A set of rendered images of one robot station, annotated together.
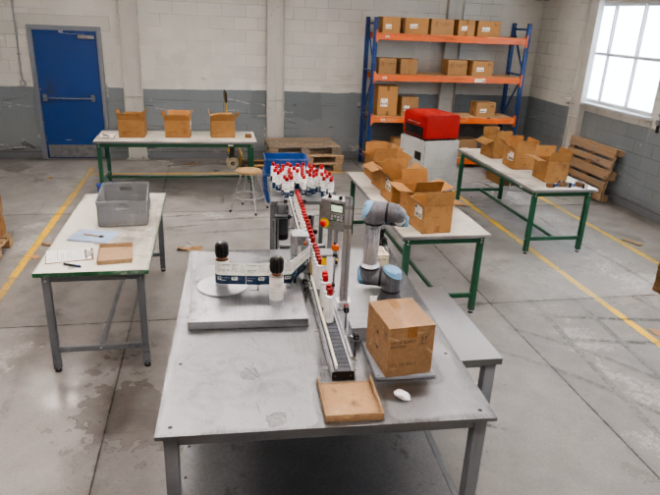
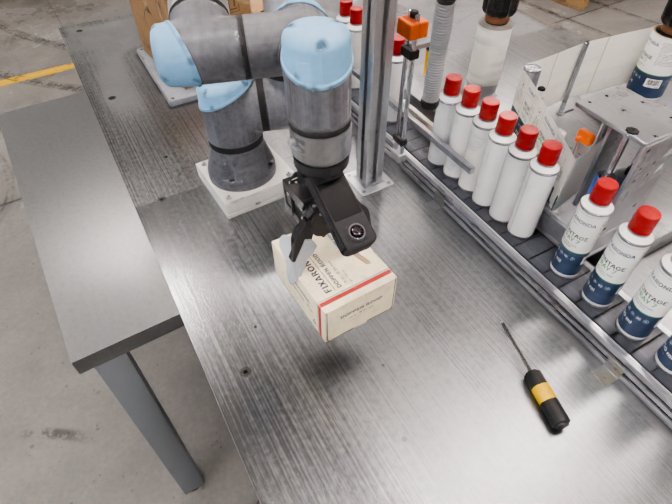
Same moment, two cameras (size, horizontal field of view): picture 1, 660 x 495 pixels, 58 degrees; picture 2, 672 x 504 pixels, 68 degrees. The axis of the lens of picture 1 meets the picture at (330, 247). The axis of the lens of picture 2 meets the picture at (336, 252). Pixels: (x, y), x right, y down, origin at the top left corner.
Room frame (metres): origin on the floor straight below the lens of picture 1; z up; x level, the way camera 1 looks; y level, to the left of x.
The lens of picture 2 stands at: (4.20, -0.49, 1.58)
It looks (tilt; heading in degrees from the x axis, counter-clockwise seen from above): 48 degrees down; 160
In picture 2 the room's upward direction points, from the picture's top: straight up
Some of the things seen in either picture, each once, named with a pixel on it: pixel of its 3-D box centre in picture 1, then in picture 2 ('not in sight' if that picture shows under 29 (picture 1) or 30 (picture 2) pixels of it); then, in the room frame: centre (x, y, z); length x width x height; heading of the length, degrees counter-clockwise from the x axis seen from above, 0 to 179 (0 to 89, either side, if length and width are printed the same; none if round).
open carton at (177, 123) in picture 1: (177, 123); not in sight; (8.56, 2.25, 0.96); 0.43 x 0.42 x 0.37; 99
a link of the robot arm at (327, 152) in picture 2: not in sight; (318, 139); (3.71, -0.33, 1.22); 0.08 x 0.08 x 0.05
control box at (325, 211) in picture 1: (336, 213); not in sight; (3.42, -0.03, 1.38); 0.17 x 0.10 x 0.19; 64
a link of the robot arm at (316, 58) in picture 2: not in sight; (317, 76); (3.70, -0.33, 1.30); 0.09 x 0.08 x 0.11; 170
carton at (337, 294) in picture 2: (377, 256); (332, 274); (3.73, -0.32, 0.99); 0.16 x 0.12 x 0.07; 12
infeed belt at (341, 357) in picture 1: (321, 300); (409, 141); (3.30, 0.04, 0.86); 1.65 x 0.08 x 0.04; 9
